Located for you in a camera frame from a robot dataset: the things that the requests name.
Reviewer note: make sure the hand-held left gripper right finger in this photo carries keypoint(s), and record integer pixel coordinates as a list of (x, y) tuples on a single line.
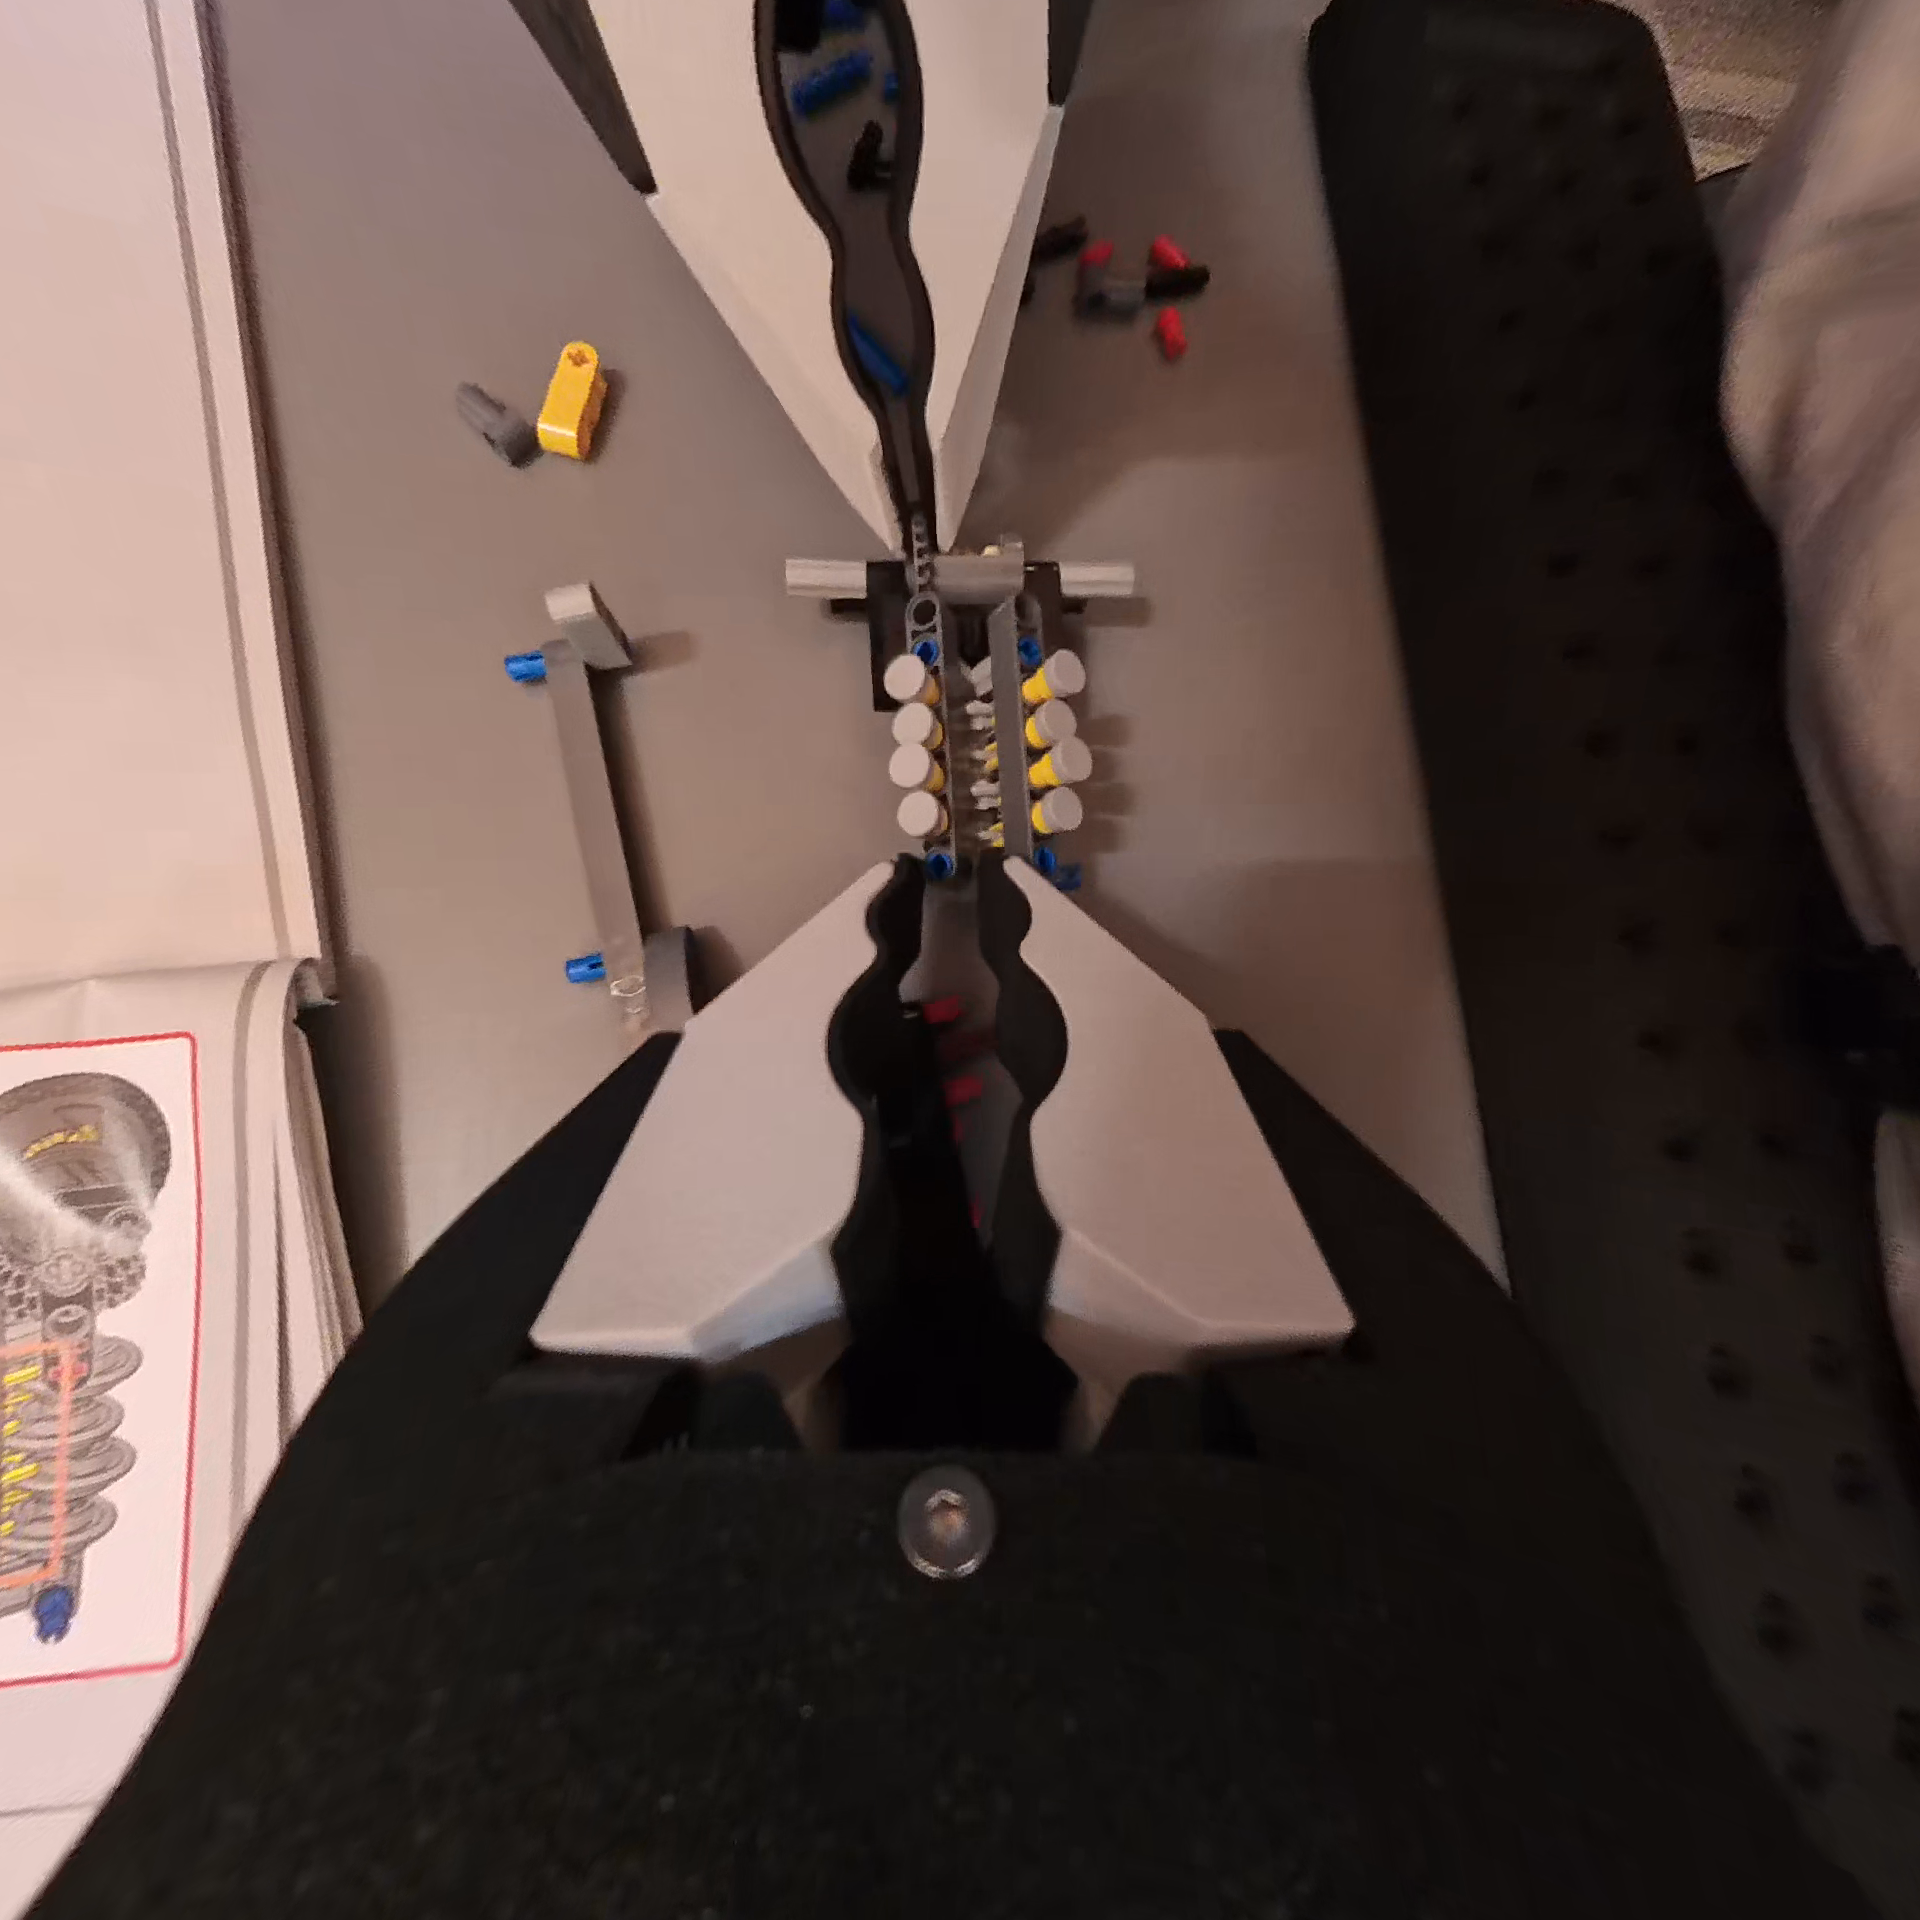
[(1201, 1200)]

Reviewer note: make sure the yellow toy liftarm piece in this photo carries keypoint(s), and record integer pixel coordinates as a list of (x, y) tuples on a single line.
[(570, 399)]

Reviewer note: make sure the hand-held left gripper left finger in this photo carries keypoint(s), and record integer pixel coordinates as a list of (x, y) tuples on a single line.
[(690, 1200)]

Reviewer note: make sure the grey connector pin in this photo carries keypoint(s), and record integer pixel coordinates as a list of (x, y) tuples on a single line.
[(1107, 298)]

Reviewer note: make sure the brick-built car chassis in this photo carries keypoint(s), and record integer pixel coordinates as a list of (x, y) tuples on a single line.
[(938, 1080)]

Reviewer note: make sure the building instruction booklet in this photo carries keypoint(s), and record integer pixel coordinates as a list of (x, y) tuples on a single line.
[(106, 600)]

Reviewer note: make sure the black perforated pad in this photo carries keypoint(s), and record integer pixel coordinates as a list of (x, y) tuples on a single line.
[(1575, 751)]

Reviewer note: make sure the blue connector pin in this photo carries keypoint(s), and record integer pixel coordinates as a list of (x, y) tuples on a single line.
[(833, 82), (879, 358)]

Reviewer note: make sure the black connector pin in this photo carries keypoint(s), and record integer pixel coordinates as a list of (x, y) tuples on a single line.
[(1059, 241), (1178, 282), (866, 159)]

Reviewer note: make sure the grey toy beam with pins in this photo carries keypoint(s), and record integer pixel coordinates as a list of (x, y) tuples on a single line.
[(593, 797)]

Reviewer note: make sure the brick-built engine block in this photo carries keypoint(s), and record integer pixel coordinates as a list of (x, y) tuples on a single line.
[(974, 751)]

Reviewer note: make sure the grey toy connector piece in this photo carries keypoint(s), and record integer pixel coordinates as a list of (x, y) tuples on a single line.
[(494, 423)]

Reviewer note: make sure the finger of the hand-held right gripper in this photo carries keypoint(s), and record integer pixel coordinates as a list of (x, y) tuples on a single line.
[(705, 150), (990, 181)]

